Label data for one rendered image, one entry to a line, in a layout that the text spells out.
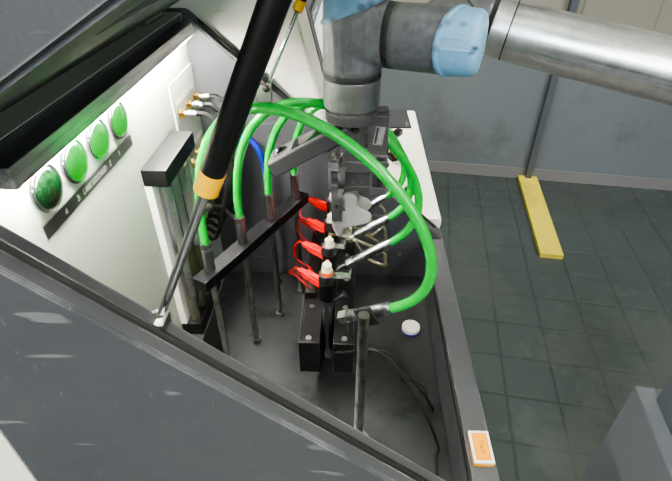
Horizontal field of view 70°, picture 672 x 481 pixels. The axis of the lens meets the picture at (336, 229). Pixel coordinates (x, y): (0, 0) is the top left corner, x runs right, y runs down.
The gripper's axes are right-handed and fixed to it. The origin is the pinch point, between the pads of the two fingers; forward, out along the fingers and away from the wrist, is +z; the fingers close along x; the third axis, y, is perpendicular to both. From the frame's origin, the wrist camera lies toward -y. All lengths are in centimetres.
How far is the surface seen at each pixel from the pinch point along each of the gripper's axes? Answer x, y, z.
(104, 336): -34.9, -18.1, -13.4
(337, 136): -10.7, 0.6, -20.7
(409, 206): -14.5, 9.1, -13.8
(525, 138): 232, 116, 90
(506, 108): 235, 100, 70
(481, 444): -21.8, 22.4, 23.2
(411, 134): 84, 21, 21
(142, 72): 2.8, -26.5, -23.6
